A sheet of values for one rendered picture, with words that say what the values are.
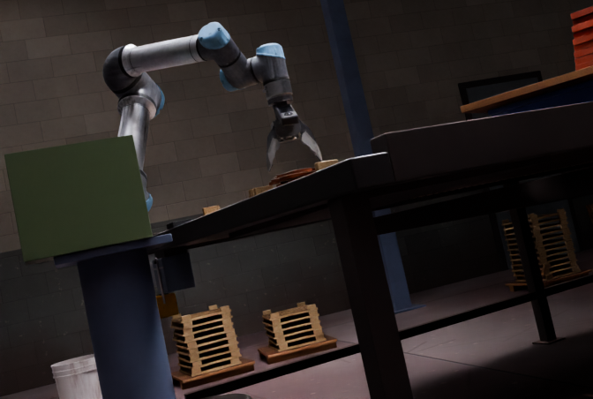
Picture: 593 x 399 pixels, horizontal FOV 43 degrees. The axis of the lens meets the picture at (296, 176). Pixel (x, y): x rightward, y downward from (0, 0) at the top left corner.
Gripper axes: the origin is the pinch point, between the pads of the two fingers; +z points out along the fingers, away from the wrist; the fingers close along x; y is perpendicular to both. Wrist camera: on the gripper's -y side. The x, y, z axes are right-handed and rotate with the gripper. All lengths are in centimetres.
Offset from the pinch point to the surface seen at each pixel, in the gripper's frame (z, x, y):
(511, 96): -4, -51, -30
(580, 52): -14, -80, -18
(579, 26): -21, -82, -17
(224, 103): -132, -31, 547
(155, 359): 40, 46, -18
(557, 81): -4, -59, -39
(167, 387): 47, 44, -17
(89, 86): -168, 95, 527
